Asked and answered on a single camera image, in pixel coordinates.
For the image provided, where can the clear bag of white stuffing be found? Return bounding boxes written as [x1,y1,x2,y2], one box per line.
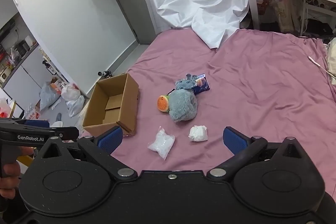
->
[147,126,175,160]

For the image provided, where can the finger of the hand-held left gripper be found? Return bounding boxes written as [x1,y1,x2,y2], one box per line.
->
[0,126,80,148]
[0,118,50,128]

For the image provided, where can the white cabinet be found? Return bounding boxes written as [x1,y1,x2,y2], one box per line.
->
[0,43,69,96]

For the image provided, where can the grey-blue plastic bag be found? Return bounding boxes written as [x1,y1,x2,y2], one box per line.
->
[39,81,62,110]

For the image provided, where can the pink bed sheet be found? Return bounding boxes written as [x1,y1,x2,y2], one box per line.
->
[110,28,336,174]

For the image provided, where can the white cable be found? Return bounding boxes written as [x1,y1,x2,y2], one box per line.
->
[308,56,336,80]

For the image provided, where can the orange round plush toy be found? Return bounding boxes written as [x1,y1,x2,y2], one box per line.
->
[157,95,171,113]

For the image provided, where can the grey sneaker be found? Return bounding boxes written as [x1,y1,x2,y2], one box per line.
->
[98,70,116,79]

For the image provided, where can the person's left hand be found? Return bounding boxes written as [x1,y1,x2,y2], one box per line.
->
[0,147,34,199]

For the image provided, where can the blue tissue packet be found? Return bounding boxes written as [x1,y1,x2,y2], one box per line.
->
[193,74,210,94]

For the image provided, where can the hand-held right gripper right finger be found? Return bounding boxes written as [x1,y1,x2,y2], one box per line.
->
[207,126,313,180]

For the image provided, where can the brown cardboard box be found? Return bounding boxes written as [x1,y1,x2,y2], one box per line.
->
[82,73,139,136]

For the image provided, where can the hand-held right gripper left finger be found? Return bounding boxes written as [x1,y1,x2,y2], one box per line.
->
[34,126,138,181]

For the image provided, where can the beige tote bag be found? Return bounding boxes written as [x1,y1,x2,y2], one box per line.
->
[273,0,301,33]

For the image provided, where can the cream cloth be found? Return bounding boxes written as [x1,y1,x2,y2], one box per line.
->
[325,38,336,85]

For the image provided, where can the white crumpled wad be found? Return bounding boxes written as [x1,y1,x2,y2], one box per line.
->
[188,125,208,142]

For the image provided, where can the grey furry plush toy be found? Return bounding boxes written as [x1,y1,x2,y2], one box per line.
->
[168,89,198,123]

